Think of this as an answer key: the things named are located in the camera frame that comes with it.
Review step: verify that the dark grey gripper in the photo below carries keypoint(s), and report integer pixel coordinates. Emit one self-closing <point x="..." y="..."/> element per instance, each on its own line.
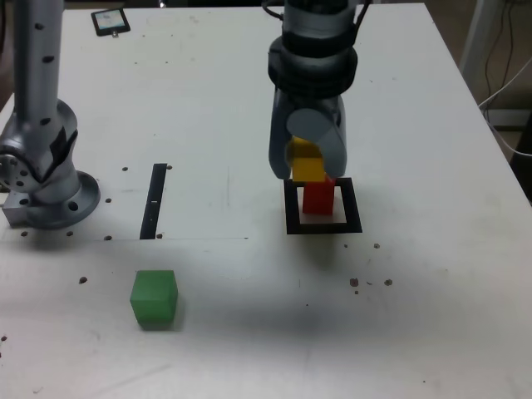
<point x="328" y="104"/>

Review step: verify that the yellow cube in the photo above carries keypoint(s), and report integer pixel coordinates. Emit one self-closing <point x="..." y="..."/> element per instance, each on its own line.
<point x="307" y="170"/>

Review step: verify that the red cube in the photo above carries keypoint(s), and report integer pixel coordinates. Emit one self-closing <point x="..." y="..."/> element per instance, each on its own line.
<point x="318" y="199"/>

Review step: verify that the green cube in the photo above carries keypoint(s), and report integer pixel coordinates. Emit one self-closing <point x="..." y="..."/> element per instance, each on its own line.
<point x="151" y="307"/>

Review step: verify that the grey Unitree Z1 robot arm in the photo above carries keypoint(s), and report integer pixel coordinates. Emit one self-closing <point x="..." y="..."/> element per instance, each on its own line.
<point x="37" y="83"/>

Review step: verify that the black tape square outline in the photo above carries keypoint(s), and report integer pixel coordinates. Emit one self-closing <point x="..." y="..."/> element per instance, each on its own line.
<point x="324" y="228"/>

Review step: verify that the black tape strip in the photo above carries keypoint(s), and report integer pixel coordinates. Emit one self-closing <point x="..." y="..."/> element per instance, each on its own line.
<point x="151" y="208"/>

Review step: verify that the black phone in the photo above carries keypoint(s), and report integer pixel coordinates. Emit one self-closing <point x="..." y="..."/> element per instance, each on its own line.
<point x="110" y="21"/>

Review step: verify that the white frame leg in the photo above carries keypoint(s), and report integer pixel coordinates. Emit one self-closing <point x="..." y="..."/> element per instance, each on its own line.
<point x="478" y="33"/>

